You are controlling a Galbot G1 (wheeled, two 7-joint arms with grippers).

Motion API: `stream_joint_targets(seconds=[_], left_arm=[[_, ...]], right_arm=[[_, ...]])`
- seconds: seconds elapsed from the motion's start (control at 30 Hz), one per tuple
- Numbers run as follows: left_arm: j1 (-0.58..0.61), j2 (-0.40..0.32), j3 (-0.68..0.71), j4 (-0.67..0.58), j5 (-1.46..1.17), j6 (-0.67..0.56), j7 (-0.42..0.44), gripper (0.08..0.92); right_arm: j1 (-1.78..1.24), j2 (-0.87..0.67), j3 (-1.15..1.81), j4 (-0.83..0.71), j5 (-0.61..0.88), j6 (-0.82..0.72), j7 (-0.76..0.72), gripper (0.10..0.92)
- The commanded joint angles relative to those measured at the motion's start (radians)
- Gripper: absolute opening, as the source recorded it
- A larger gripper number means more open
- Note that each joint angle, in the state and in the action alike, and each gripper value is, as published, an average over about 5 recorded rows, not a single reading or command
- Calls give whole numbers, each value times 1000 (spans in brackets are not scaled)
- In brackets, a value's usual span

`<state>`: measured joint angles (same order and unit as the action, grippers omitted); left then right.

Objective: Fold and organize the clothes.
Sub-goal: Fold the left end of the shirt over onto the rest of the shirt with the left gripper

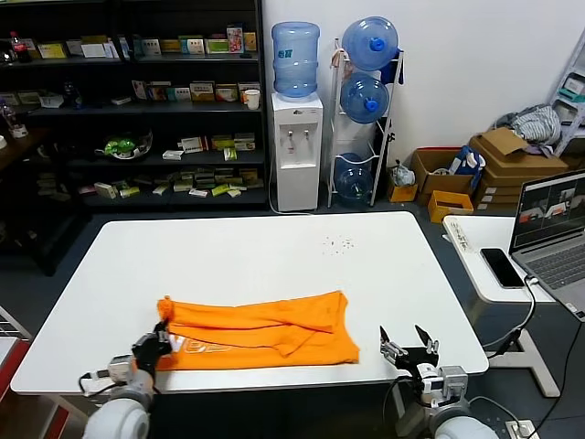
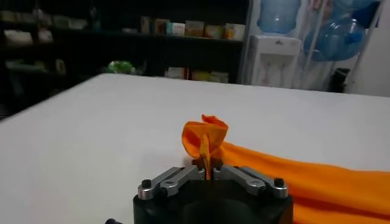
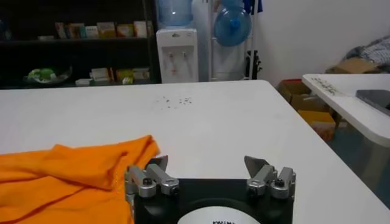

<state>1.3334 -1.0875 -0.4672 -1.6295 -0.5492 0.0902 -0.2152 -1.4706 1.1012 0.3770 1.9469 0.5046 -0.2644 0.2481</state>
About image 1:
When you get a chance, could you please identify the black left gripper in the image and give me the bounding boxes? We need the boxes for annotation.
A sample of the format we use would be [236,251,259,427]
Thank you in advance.
[132,323,174,377]

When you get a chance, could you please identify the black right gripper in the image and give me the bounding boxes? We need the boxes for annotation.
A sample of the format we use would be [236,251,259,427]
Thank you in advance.
[378,325,441,380]

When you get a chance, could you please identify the orange t-shirt with white print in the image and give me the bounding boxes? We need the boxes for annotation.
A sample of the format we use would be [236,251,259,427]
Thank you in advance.
[155,289,362,371]

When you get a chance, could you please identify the grey striped clothes pile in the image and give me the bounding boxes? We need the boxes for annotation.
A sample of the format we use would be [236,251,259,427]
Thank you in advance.
[493,103,563,143]

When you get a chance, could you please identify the black smartphone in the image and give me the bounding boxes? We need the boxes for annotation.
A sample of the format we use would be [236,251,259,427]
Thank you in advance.
[479,247,526,290]

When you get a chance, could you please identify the white power strip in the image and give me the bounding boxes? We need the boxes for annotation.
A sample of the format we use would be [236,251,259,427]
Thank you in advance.
[505,419,540,439]

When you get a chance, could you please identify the red white rack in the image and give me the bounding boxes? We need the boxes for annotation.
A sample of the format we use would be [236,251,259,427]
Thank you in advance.
[0,305,88,439]

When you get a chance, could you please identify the white side table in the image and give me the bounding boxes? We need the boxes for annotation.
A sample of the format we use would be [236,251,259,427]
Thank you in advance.
[441,214,585,399]

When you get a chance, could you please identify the small yellow box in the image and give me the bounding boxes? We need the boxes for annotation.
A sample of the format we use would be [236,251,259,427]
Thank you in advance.
[388,182,420,203]

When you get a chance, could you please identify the grey laptop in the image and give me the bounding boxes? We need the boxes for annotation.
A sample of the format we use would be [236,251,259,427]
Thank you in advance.
[507,169,585,323]

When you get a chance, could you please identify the open cardboard box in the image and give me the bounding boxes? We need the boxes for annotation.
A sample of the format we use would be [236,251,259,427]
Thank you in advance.
[410,148,476,207]

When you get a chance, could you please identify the crumpled plastic bag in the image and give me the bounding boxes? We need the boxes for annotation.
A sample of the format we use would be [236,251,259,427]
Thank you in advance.
[390,159,416,187]

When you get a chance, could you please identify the flat stacked cardboard boxes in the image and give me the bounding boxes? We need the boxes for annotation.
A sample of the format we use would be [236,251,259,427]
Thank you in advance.
[473,166,572,211]

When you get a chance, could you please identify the dark round bowl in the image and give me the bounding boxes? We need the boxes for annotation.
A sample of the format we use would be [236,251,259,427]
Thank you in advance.
[94,130,154,162]

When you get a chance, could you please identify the green plastic bag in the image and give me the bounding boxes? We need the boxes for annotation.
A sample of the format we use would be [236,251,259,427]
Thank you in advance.
[104,136,141,159]

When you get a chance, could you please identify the blue bag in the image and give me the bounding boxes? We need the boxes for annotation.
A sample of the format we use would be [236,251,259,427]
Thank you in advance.
[450,145,488,177]

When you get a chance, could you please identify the large cardboard box with flap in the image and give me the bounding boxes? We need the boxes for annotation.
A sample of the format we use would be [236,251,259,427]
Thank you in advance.
[469,127,570,173]

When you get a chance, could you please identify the white water dispenser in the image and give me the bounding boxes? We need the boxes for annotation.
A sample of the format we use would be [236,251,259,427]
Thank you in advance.
[271,92,324,213]

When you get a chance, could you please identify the brown side desk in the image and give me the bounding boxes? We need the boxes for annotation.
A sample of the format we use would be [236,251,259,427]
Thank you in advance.
[0,127,52,173]

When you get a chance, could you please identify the orange white medicine box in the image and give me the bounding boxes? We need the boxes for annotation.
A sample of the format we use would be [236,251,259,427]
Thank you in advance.
[146,81,173,102]

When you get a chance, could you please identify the blue figurine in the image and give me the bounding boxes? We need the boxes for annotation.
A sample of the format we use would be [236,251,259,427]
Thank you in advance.
[63,81,83,110]

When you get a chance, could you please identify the clear water bottle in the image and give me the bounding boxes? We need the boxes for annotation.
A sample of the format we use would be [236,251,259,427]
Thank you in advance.
[0,101,18,132]

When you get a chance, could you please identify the dark blue cloth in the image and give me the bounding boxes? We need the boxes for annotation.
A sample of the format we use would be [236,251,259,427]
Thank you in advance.
[379,47,406,86]

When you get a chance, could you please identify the black shelving unit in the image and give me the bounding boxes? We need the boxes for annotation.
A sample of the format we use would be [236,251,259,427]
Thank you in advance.
[0,0,269,214]

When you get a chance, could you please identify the wide white box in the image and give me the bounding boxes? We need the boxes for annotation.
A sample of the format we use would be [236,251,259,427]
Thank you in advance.
[80,41,113,59]

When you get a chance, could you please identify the beige hanging cloth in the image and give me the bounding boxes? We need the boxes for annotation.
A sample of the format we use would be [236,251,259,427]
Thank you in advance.
[331,48,353,77]

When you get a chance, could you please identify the yellow white box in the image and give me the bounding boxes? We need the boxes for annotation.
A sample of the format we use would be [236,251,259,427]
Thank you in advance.
[37,42,69,59]

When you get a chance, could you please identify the blue labelled water jug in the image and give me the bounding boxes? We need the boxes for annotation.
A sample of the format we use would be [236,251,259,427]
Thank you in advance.
[271,21,321,102]

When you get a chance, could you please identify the cola bottle red label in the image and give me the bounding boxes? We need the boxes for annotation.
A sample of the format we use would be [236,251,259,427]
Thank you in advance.
[9,30,33,64]

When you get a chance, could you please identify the grey metal rack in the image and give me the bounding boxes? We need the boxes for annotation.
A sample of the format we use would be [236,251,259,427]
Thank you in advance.
[546,34,585,159]

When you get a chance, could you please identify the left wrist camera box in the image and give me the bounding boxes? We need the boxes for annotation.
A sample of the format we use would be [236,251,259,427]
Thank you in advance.
[108,355,138,381]

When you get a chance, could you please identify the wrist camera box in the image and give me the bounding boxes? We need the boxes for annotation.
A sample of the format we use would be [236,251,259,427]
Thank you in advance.
[108,355,138,381]
[438,364,470,399]

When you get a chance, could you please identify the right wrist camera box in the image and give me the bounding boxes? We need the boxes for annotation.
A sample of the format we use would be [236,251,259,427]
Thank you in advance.
[438,364,470,399]

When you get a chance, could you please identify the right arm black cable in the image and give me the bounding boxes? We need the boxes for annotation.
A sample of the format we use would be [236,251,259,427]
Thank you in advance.
[382,374,415,434]

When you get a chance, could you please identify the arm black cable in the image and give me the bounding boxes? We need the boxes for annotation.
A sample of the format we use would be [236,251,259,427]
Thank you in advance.
[80,369,113,395]
[382,374,415,434]

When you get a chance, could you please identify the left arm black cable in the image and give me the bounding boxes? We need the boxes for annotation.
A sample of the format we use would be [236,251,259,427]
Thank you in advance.
[80,369,113,395]

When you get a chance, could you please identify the laptop charging cable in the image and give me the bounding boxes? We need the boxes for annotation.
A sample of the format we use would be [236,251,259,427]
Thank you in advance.
[483,273,543,360]

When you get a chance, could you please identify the white wire jug rack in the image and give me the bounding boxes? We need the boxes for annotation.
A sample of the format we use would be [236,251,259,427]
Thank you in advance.
[326,37,406,209]

